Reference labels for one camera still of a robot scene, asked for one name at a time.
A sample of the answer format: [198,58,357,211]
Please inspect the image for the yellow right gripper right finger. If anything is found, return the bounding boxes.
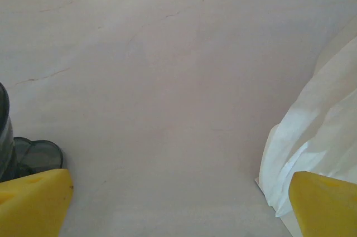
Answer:
[289,171,357,237]

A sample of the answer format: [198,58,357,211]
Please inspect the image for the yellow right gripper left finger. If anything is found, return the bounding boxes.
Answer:
[0,168,74,237]

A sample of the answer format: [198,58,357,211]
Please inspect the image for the filter paper bag orange tab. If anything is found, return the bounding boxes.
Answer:
[254,15,357,237]

